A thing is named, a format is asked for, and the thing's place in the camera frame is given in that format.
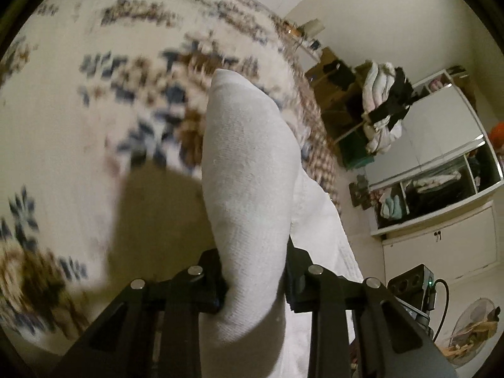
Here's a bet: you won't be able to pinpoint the white pants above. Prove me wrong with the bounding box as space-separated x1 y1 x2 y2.
200 69 362 377

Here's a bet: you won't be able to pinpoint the white wardrobe shelf unit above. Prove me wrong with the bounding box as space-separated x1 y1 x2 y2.
364 68 503 281

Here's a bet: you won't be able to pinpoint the dark shoes on floor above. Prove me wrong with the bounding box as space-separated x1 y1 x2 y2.
348 175 372 210

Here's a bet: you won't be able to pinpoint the chair with clothes pile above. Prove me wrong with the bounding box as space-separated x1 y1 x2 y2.
337 60 415 170

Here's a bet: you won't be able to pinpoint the brown checkered bed sheet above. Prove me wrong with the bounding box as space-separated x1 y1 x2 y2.
271 14 342 213

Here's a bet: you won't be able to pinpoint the brown cardboard box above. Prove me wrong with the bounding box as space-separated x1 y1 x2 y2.
305 47 364 142

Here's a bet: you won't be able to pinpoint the floral bed blanket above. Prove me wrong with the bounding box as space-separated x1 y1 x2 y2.
1 0 309 355

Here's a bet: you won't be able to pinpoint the white nightstand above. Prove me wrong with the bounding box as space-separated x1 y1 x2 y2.
292 37 321 62

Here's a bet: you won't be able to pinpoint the white table lamp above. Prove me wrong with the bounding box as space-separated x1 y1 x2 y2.
303 19 325 39

